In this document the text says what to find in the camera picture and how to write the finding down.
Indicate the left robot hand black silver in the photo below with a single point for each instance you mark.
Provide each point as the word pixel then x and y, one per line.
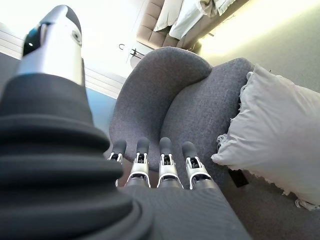
pixel 50 162

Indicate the white fringed cushion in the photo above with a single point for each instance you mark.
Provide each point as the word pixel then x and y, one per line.
pixel 272 130

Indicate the grey fabric armchair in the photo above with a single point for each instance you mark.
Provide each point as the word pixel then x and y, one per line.
pixel 155 95

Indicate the beige tufted headboard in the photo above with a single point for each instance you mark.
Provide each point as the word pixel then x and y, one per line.
pixel 150 27

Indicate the black armchair foot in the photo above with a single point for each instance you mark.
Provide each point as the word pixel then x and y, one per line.
pixel 238 178

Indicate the bed with white sheets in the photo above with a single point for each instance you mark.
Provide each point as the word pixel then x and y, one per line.
pixel 190 17

